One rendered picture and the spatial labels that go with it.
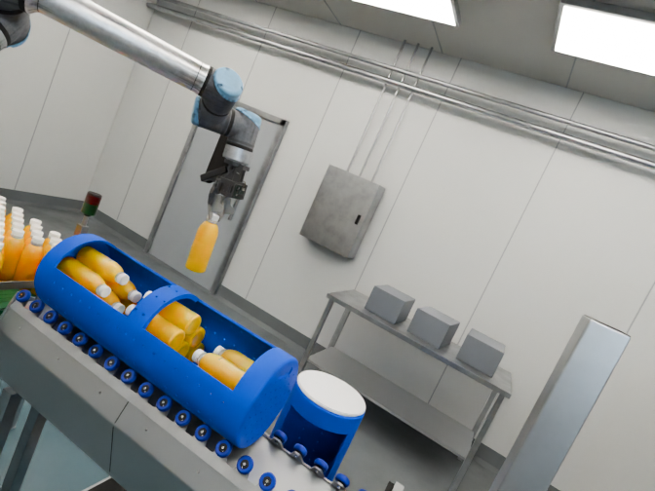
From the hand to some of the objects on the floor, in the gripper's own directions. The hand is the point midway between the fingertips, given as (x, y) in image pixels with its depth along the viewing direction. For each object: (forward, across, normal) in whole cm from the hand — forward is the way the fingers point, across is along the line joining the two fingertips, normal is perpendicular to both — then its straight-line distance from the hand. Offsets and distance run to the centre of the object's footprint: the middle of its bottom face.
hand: (213, 216), depth 149 cm
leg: (+143, -27, +48) cm, 153 cm away
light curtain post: (+154, -47, -95) cm, 187 cm away
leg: (+143, -13, +48) cm, 152 cm away
